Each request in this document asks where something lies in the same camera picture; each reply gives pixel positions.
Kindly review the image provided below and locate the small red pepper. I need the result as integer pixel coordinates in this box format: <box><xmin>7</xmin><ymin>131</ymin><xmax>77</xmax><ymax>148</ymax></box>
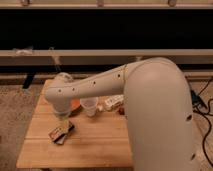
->
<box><xmin>118</xmin><ymin>107</ymin><xmax>125</xmax><ymax>115</ymax></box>

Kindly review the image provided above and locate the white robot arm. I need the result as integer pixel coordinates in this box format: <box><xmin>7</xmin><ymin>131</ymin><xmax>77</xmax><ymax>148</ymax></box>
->
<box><xmin>45</xmin><ymin>57</ymin><xmax>199</xmax><ymax>171</ymax></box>

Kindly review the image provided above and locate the orange ceramic bowl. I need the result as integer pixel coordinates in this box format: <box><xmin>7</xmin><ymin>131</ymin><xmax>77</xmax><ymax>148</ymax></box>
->
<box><xmin>70</xmin><ymin>99</ymin><xmax>81</xmax><ymax>113</ymax></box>

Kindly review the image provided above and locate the dark snack packet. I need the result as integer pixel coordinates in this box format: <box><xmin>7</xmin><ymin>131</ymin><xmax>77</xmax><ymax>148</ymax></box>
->
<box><xmin>49</xmin><ymin>122</ymin><xmax>75</xmax><ymax>145</ymax></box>

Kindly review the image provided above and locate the clear plastic cup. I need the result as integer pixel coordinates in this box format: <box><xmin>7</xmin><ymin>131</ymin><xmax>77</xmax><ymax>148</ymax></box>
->
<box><xmin>80</xmin><ymin>97</ymin><xmax>98</xmax><ymax>117</ymax></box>

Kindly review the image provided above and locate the wooden rail frame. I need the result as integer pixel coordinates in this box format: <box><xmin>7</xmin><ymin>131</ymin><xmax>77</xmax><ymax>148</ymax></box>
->
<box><xmin>0</xmin><ymin>49</ymin><xmax>213</xmax><ymax>66</ymax></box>

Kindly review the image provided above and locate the black cable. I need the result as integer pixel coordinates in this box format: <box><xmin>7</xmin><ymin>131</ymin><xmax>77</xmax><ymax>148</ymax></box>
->
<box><xmin>190</xmin><ymin>78</ymin><xmax>213</xmax><ymax>168</ymax></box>

